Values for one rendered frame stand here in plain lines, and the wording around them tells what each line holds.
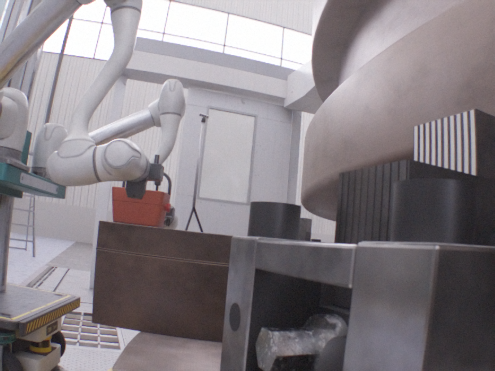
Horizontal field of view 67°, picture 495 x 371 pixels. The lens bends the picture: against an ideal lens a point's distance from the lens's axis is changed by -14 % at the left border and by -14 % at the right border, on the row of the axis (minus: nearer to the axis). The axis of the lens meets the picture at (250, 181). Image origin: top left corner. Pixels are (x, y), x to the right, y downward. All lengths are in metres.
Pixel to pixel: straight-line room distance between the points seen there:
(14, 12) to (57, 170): 0.88
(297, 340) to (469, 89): 0.49
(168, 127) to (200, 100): 2.80
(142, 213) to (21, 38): 0.72
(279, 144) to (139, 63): 1.82
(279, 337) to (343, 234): 0.13
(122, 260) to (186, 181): 3.07
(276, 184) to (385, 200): 4.43
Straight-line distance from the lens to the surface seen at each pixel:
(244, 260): 0.51
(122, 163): 1.09
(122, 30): 1.31
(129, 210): 1.52
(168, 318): 1.50
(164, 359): 1.23
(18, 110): 1.54
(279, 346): 0.44
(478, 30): 0.77
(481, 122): 0.51
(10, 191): 1.85
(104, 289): 1.54
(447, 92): 0.78
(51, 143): 1.94
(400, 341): 0.28
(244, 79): 4.79
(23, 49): 1.33
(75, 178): 1.18
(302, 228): 2.54
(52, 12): 1.30
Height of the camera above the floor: 0.67
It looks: 8 degrees up
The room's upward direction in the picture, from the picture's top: 5 degrees clockwise
